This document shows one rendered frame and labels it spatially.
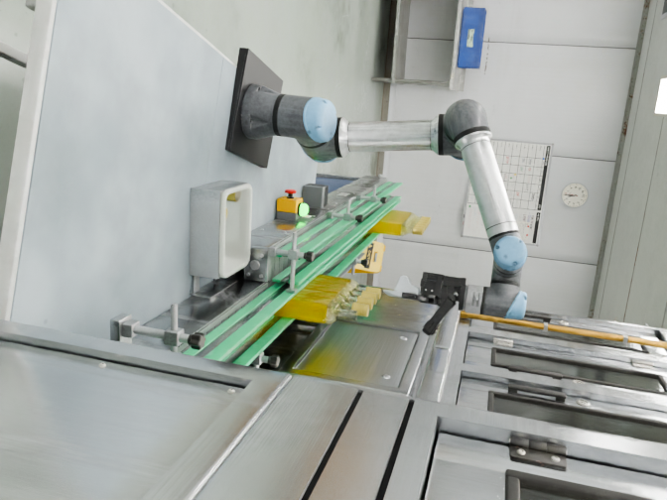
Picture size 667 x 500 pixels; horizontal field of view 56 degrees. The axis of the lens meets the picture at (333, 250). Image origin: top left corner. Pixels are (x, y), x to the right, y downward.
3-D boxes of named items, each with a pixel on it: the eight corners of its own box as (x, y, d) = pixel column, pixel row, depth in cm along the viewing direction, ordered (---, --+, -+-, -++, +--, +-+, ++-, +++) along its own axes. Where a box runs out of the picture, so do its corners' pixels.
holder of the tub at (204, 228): (189, 296, 157) (217, 300, 155) (190, 187, 150) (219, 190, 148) (218, 278, 173) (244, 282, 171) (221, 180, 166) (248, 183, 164)
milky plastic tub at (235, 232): (191, 276, 155) (222, 281, 153) (192, 187, 150) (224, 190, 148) (220, 259, 171) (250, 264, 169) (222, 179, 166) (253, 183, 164)
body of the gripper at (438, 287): (423, 273, 170) (467, 280, 167) (418, 304, 169) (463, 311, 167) (420, 271, 163) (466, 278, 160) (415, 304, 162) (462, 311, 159)
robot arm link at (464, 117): (480, 76, 157) (541, 259, 143) (480, 96, 167) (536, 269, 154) (436, 91, 158) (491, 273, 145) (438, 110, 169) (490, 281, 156)
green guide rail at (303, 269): (271, 281, 175) (299, 286, 173) (272, 278, 175) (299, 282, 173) (386, 196, 340) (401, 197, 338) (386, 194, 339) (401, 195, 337)
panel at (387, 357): (198, 474, 120) (369, 516, 111) (198, 460, 119) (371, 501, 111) (327, 321, 204) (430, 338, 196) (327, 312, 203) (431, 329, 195)
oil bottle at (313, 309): (261, 313, 172) (335, 326, 167) (262, 295, 171) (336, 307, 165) (269, 308, 177) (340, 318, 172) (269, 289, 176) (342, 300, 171)
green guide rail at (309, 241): (273, 256, 173) (300, 260, 171) (273, 253, 173) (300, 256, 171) (387, 183, 338) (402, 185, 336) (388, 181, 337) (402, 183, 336)
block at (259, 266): (242, 280, 172) (265, 283, 171) (243, 247, 170) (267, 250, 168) (247, 276, 176) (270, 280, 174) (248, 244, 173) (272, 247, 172)
